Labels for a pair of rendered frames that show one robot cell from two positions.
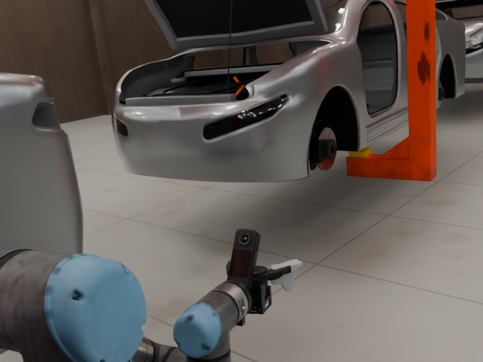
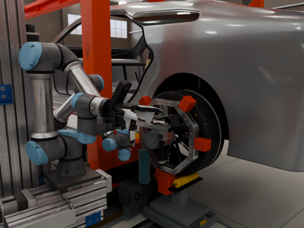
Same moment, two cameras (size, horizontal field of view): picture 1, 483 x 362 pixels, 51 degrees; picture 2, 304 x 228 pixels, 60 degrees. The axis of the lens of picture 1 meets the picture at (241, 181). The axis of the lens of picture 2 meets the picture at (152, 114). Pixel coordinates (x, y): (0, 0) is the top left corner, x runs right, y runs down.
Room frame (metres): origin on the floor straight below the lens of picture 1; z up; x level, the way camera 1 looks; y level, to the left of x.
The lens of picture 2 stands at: (1.16, -0.88, 1.36)
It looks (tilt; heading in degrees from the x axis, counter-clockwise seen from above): 10 degrees down; 98
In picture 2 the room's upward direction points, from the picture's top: straight up
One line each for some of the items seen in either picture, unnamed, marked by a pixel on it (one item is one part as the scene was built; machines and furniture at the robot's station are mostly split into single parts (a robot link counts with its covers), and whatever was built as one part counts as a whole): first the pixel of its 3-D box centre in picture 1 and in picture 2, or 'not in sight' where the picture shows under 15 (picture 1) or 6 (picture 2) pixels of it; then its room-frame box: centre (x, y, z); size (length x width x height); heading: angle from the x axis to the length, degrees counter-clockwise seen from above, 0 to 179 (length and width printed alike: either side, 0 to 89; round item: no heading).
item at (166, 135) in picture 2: not in sight; (164, 135); (1.02, 0.76, 0.93); 0.09 x 0.05 x 0.05; 53
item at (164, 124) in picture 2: not in sight; (165, 116); (1.01, 0.87, 1.03); 0.19 x 0.18 x 0.11; 53
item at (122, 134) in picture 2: not in sight; (121, 138); (0.77, 0.64, 0.93); 0.11 x 0.08 x 0.11; 75
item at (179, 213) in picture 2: not in sight; (179, 193); (1.11, 1.16, 0.32); 0.40 x 0.30 x 0.28; 143
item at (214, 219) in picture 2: not in sight; (179, 214); (1.11, 1.16, 0.13); 0.50 x 0.36 x 0.10; 143
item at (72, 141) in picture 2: not in sight; (68, 142); (0.57, 0.33, 0.98); 0.13 x 0.12 x 0.14; 63
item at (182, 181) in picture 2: not in sight; (186, 178); (1.16, 1.03, 0.51); 0.29 x 0.06 x 0.06; 53
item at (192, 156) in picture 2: not in sight; (166, 135); (1.01, 1.03, 0.85); 0.54 x 0.07 x 0.54; 143
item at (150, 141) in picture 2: not in sight; (159, 137); (0.97, 0.97, 0.85); 0.21 x 0.14 x 0.14; 53
